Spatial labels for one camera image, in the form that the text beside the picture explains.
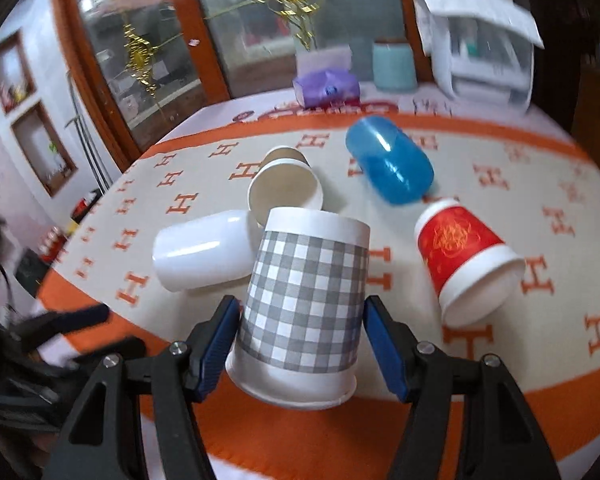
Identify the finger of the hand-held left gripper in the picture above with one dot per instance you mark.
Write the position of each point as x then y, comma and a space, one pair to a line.
75, 317

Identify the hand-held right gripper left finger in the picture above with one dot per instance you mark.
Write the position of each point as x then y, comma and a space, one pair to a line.
219, 347

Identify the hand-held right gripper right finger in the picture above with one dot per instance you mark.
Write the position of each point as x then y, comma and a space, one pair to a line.
384, 347

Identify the grey checked paper cup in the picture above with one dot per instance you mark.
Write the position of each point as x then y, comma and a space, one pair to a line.
304, 310

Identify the white plastic cup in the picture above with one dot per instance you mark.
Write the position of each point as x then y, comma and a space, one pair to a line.
200, 252

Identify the red paper cup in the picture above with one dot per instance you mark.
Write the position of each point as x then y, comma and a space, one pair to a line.
462, 260

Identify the plain white paper cup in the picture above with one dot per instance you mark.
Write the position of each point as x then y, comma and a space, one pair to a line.
287, 187

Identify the blue plastic cup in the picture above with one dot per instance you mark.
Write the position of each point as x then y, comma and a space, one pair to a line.
387, 157

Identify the orange patterned tablecloth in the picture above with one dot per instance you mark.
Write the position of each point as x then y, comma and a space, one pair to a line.
505, 200

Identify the purple tissue pack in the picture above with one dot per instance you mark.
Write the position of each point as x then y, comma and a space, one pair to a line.
326, 87

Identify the light blue canister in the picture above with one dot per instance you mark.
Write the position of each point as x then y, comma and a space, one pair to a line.
393, 65

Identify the wooden glass cabinet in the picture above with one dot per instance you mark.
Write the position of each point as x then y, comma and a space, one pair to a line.
180, 35

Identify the white plastic storage box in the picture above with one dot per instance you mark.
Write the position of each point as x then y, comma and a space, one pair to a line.
480, 55

